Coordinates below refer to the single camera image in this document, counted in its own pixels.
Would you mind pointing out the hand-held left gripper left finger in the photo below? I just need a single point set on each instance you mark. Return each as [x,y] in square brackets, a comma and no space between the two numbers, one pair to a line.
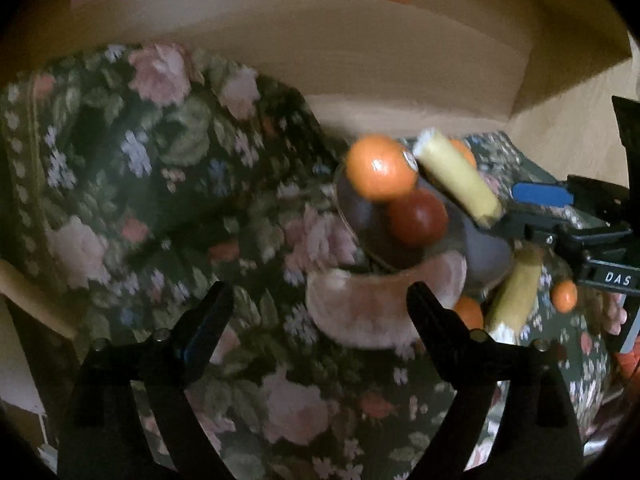
[202,342]

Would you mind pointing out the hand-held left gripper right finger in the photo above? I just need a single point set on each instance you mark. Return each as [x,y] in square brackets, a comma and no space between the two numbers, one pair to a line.
[434,332]

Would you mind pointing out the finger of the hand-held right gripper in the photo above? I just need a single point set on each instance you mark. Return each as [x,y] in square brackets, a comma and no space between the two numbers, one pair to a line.
[525,226]
[542,194]

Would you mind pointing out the yellow banana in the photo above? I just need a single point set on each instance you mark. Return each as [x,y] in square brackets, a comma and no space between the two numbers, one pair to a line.
[515,292]
[457,177]

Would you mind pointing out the dark glass bowl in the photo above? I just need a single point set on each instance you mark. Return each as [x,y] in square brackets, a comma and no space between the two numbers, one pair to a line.
[365,220]

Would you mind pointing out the small orange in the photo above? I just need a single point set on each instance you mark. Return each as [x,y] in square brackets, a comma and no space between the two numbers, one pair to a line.
[470,314]
[564,295]

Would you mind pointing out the dark purple round fruit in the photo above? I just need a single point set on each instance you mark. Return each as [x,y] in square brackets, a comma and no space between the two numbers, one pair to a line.
[486,255]

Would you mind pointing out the orange red object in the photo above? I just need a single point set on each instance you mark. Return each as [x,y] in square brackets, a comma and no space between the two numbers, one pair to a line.
[630,367]

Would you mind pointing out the red tomato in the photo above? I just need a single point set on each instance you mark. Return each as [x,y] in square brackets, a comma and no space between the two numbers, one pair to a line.
[417,217]

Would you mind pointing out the large orange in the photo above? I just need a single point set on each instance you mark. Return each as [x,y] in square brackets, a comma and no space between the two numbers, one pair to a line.
[381,167]

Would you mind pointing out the floral printed cloth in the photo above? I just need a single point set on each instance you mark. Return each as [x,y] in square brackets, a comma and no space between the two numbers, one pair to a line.
[150,185]

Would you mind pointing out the pale yellow rod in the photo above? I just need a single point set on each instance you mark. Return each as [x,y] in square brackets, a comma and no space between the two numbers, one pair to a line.
[30,295]

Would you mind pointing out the beige wooden ledge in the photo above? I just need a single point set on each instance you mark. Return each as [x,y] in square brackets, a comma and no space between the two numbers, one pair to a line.
[375,45]

